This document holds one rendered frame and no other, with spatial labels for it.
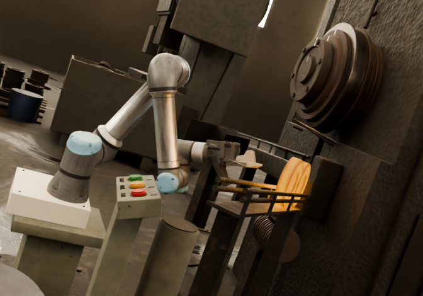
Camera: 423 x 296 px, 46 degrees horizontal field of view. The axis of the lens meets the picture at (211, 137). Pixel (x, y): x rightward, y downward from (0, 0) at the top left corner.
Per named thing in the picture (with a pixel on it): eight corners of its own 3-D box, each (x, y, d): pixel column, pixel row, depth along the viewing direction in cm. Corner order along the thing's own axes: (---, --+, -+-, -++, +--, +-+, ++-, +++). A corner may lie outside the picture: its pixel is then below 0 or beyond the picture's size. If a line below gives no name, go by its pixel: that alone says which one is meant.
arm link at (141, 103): (67, 150, 188) (165, 45, 177) (85, 147, 202) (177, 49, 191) (89, 174, 187) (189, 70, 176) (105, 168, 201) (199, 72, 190)
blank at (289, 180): (306, 162, 161) (297, 159, 162) (299, 158, 146) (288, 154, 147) (289, 207, 161) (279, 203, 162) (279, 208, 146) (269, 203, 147)
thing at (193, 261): (174, 244, 284) (215, 124, 277) (205, 266, 267) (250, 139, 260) (147, 244, 269) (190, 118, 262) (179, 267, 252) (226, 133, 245)
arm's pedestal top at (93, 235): (9, 232, 163) (13, 220, 163) (15, 199, 193) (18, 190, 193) (104, 250, 175) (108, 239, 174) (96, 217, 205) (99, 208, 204)
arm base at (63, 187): (45, 196, 173) (53, 170, 172) (48, 182, 187) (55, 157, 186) (87, 207, 178) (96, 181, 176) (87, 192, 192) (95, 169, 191)
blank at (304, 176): (313, 165, 175) (304, 162, 176) (306, 162, 161) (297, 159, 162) (297, 207, 175) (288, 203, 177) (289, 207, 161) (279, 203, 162)
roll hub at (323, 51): (293, 100, 228) (313, 41, 225) (317, 108, 201) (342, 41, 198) (281, 96, 226) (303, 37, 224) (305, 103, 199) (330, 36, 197)
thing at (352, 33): (298, 123, 240) (332, 29, 236) (341, 142, 195) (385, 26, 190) (286, 119, 239) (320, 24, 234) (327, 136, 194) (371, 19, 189)
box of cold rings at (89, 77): (147, 153, 530) (171, 82, 522) (160, 174, 451) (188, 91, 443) (49, 125, 498) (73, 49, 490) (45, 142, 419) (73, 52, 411)
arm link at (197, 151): (190, 162, 181) (198, 161, 189) (202, 164, 179) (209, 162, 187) (192, 142, 181) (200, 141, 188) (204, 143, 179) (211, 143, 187)
